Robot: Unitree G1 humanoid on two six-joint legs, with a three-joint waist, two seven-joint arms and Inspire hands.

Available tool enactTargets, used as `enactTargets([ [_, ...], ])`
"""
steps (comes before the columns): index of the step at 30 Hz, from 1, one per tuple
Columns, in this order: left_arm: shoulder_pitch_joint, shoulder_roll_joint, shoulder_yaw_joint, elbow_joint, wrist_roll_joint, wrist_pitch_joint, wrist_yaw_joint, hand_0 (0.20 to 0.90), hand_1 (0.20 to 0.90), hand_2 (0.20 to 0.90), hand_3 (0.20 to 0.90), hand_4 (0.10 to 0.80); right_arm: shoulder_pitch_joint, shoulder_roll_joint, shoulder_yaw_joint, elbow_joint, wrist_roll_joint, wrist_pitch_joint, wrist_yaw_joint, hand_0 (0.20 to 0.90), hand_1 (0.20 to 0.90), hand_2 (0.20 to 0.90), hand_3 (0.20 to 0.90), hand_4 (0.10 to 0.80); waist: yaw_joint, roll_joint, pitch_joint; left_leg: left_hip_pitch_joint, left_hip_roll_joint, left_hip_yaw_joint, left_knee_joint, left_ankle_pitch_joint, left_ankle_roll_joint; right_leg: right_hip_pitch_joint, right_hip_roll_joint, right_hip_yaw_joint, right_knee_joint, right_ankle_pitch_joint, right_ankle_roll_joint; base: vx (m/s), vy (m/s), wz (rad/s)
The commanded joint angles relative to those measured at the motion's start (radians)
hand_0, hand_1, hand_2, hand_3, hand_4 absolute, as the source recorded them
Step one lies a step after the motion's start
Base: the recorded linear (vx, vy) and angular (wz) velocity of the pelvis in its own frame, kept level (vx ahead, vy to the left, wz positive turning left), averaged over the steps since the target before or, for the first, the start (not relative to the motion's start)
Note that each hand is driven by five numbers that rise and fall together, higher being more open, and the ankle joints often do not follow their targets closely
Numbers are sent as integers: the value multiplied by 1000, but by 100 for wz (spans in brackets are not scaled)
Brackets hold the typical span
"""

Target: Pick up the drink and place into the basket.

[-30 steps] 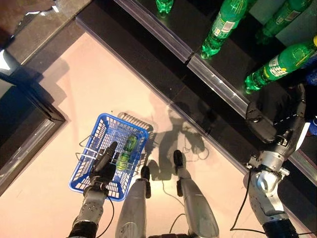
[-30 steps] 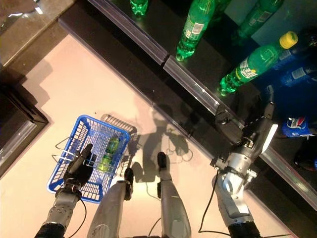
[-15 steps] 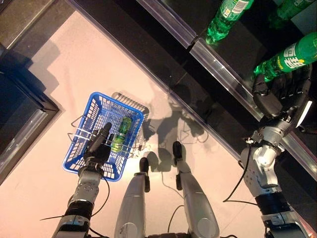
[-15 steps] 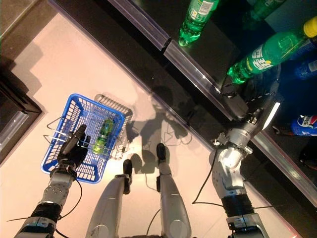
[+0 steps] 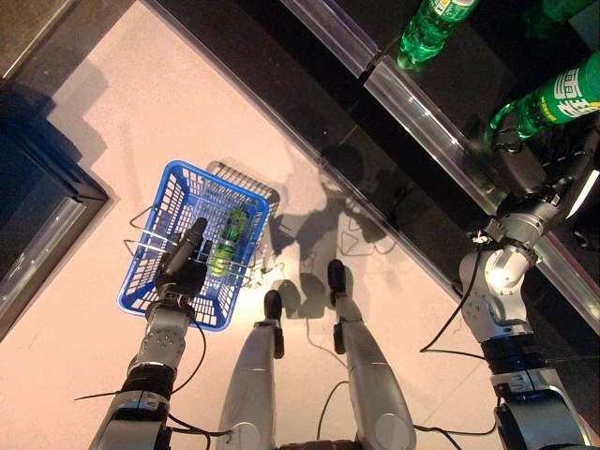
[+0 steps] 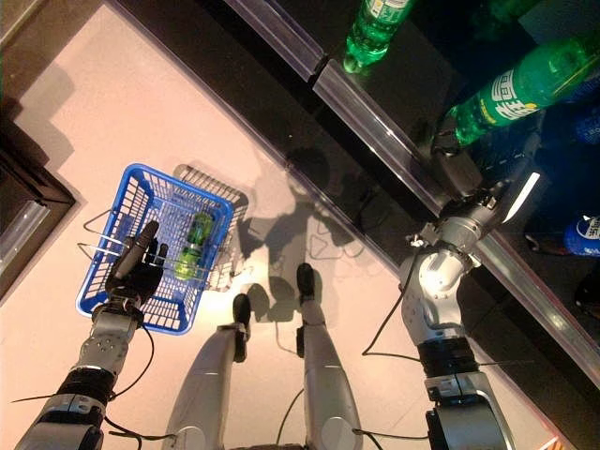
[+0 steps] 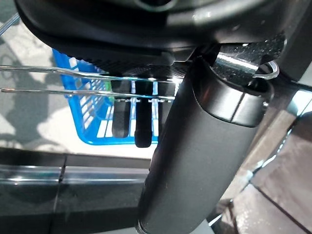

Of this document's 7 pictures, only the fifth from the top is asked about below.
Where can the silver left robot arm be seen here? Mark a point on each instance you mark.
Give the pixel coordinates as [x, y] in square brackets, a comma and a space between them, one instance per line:
[159, 337]

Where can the silver right robot leg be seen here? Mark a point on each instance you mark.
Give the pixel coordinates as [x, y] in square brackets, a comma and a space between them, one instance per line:
[375, 375]

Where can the dark robot waist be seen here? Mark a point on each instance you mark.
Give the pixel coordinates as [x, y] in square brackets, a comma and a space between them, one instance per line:
[319, 445]

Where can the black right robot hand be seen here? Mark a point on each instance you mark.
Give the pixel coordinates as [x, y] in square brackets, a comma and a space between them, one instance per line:
[515, 164]

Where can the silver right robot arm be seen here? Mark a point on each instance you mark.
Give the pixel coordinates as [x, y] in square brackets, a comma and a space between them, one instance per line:
[497, 272]

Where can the green plastic soda bottle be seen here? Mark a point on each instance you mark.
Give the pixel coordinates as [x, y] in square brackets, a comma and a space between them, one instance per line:
[426, 28]
[548, 21]
[232, 225]
[562, 98]

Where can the black robot foot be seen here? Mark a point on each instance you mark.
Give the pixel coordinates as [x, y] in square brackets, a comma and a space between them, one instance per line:
[273, 304]
[338, 276]

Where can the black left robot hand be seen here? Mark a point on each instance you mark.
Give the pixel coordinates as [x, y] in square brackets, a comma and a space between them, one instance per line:
[183, 281]

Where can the black right robot foot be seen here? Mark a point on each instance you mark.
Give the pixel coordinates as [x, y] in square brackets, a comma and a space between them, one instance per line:
[338, 276]

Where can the black left robot foot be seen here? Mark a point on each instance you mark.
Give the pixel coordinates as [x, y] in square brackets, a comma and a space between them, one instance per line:
[273, 304]

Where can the black base plinth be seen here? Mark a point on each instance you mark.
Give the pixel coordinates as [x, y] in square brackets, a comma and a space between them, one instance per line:
[281, 94]
[28, 211]

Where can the blue plastic shopping basket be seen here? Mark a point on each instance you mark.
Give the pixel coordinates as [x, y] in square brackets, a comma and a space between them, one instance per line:
[129, 304]

